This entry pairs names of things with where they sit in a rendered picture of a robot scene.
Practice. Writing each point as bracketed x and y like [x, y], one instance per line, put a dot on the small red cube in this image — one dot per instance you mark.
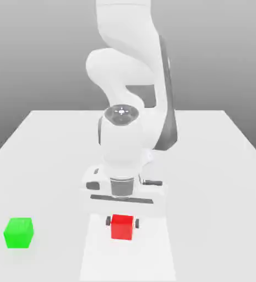
[121, 227]

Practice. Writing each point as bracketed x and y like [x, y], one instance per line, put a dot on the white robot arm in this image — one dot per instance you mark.
[123, 152]

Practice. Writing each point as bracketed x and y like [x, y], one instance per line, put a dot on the small green cube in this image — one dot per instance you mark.
[18, 233]

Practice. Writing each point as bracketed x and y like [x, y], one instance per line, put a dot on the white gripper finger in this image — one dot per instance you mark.
[108, 221]
[136, 223]

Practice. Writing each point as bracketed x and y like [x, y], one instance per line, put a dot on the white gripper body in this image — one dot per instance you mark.
[121, 199]

